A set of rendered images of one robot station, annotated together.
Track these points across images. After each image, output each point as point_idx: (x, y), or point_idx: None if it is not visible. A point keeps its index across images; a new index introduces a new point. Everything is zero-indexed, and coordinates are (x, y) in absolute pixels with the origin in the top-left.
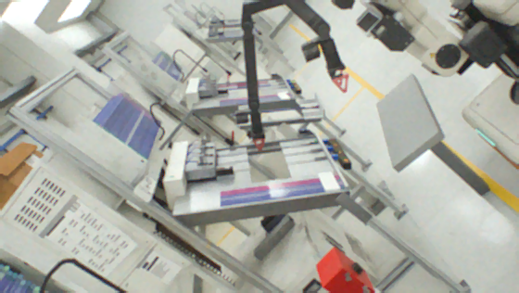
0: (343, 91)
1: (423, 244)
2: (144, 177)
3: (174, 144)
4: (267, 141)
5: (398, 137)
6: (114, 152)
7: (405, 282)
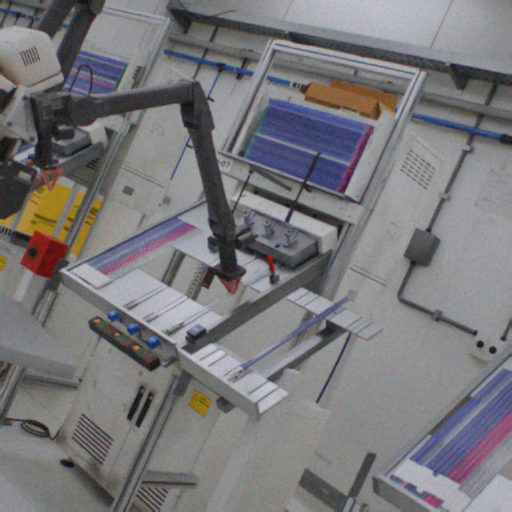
0: (38, 180)
1: (41, 507)
2: (227, 158)
3: (329, 226)
4: (239, 306)
5: (13, 310)
6: (251, 128)
7: (65, 490)
